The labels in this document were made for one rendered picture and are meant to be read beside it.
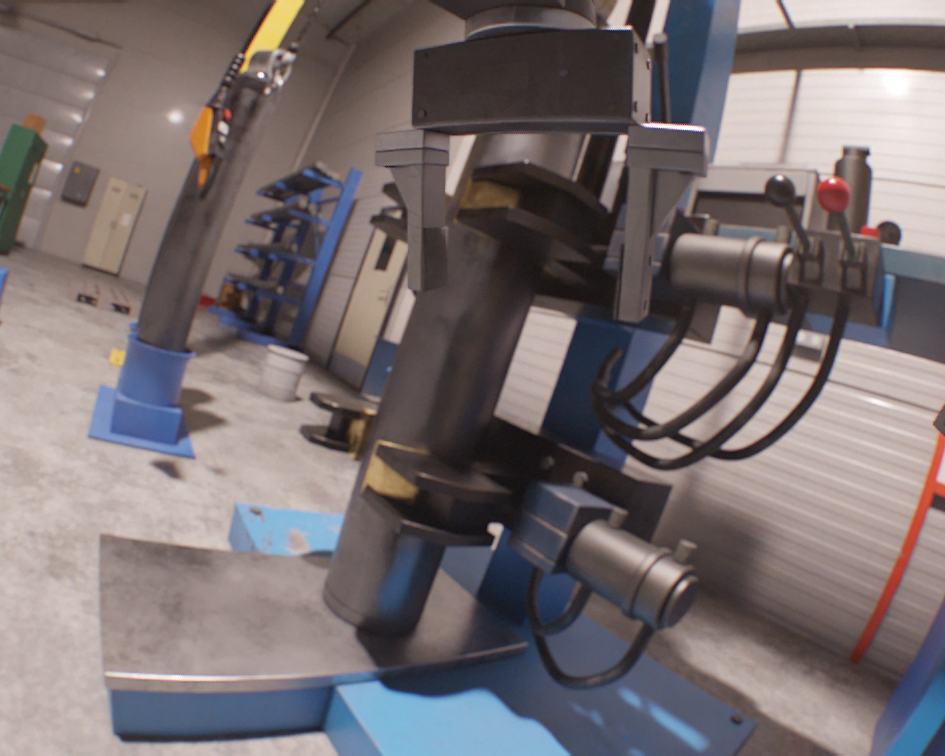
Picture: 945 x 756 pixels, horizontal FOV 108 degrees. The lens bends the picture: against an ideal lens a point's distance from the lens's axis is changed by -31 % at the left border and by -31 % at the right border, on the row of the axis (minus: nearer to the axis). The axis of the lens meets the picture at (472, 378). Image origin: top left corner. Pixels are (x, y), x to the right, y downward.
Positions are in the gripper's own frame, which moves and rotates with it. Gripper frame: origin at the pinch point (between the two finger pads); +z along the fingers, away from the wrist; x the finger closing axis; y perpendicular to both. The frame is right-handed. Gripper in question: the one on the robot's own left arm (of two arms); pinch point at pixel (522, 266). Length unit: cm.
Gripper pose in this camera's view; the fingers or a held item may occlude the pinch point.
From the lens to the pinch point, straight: 29.6
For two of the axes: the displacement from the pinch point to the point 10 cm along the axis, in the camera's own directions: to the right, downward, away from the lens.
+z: -0.3, 9.4, 3.4
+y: 5.0, -2.8, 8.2
